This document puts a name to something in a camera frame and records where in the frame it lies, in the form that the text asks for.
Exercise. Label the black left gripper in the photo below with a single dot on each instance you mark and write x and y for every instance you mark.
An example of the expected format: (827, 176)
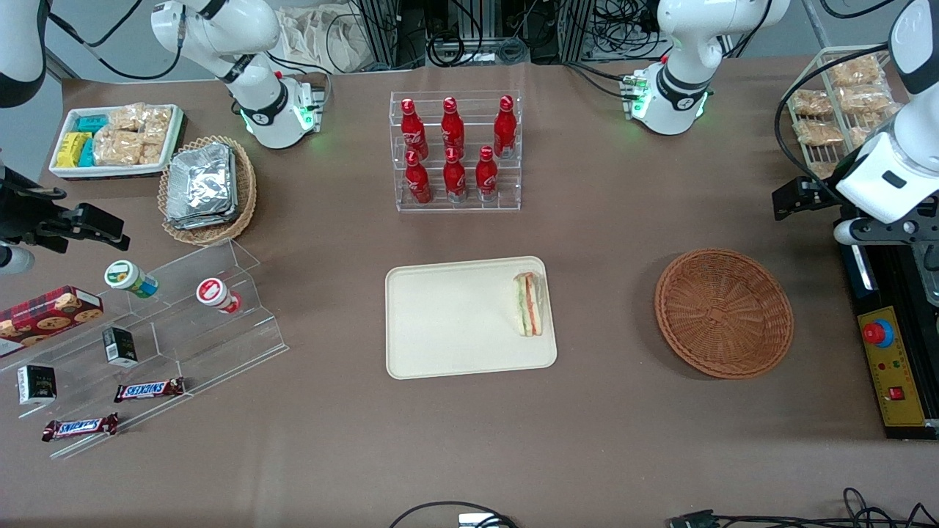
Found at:
(816, 191)

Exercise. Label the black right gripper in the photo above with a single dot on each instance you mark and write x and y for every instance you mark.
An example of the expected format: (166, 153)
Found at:
(28, 218)

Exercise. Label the triangle sandwich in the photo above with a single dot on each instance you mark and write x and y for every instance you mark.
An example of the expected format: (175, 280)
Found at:
(530, 304)

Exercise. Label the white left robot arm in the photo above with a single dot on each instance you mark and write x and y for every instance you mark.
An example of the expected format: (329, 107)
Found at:
(682, 95)

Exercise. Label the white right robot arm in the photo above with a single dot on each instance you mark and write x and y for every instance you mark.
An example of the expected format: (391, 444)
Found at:
(257, 95)

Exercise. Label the brown wicker basket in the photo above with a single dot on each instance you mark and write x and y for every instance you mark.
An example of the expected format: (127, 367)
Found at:
(722, 315)

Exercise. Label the light wicker basket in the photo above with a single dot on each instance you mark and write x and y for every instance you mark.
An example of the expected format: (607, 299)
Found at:
(246, 191)

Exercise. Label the beige plastic tray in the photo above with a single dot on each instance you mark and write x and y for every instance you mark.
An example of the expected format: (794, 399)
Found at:
(455, 323)

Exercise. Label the clear bag of pastry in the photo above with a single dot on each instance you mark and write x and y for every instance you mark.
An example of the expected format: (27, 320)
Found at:
(818, 132)
(866, 97)
(810, 101)
(821, 169)
(851, 71)
(866, 132)

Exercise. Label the white plastic snack bin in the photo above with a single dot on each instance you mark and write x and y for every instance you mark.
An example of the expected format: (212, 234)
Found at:
(110, 171)

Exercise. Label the green sunflower lidded cup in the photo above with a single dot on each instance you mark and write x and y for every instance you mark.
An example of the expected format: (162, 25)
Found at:
(128, 277)

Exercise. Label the teal snack pack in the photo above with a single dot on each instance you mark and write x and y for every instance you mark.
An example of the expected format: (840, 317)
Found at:
(88, 154)
(92, 123)

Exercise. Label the clear bag of crackers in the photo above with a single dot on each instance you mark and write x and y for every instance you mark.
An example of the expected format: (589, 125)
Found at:
(117, 147)
(152, 152)
(158, 121)
(126, 117)

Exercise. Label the yellow snack pack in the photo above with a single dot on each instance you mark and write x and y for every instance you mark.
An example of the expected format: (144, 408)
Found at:
(72, 149)

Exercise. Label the foil wrapped pack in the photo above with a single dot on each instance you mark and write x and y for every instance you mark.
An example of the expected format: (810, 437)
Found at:
(199, 180)
(198, 222)

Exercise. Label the red tartan cookie box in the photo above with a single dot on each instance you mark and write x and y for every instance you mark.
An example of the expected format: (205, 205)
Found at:
(44, 315)

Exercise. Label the small black barcode carton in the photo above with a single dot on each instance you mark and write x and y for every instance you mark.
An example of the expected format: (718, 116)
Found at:
(119, 346)

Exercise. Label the clear acrylic stepped shelf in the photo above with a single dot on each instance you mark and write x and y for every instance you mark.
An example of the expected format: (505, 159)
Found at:
(183, 323)

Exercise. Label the black control box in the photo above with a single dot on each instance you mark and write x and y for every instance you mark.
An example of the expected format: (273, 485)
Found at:
(891, 286)

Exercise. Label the red lidded yogurt cup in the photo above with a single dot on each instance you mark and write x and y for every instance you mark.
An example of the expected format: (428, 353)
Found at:
(214, 293)

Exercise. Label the red emergency stop button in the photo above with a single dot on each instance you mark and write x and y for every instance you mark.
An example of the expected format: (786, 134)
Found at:
(878, 332)

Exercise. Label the clear plastic container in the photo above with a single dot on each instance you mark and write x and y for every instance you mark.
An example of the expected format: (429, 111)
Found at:
(930, 282)

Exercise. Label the black carton with white side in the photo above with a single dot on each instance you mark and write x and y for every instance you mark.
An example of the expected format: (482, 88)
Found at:
(37, 385)

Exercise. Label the Snickers chocolate bar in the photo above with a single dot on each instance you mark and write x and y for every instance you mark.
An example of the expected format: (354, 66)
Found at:
(79, 427)
(149, 389)

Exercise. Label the yellow control panel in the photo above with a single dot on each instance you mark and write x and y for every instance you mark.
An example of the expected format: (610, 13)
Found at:
(906, 367)

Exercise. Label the clear acrylic bottle rack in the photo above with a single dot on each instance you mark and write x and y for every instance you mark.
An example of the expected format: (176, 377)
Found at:
(513, 194)

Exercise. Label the beige cloth bag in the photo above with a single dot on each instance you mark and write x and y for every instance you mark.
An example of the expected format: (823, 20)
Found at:
(315, 37)

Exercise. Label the red cola bottle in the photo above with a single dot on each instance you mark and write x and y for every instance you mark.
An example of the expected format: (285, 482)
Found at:
(452, 126)
(486, 174)
(455, 176)
(418, 180)
(505, 126)
(412, 128)

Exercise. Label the small white device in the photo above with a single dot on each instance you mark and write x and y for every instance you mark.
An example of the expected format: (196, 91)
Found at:
(477, 521)

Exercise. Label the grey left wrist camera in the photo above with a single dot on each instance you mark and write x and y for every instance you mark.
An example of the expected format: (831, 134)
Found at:
(845, 233)

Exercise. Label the aluminium frame post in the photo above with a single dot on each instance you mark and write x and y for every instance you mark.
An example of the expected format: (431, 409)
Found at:
(383, 33)
(578, 29)

